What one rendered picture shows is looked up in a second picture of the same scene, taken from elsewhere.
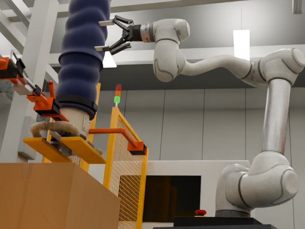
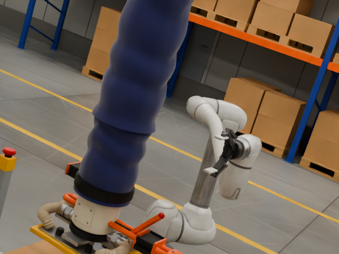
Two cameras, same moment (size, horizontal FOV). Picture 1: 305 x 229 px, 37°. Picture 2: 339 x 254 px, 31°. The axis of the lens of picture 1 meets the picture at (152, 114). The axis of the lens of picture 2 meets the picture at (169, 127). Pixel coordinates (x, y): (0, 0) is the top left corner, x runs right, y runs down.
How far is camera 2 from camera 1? 3.41 m
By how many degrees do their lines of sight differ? 86
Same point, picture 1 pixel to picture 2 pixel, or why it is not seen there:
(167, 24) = (257, 151)
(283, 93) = not seen: hidden behind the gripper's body
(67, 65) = (135, 148)
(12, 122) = not seen: outside the picture
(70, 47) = (147, 124)
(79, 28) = (162, 94)
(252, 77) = not seen: hidden behind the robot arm
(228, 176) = (171, 221)
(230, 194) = (170, 237)
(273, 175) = (211, 234)
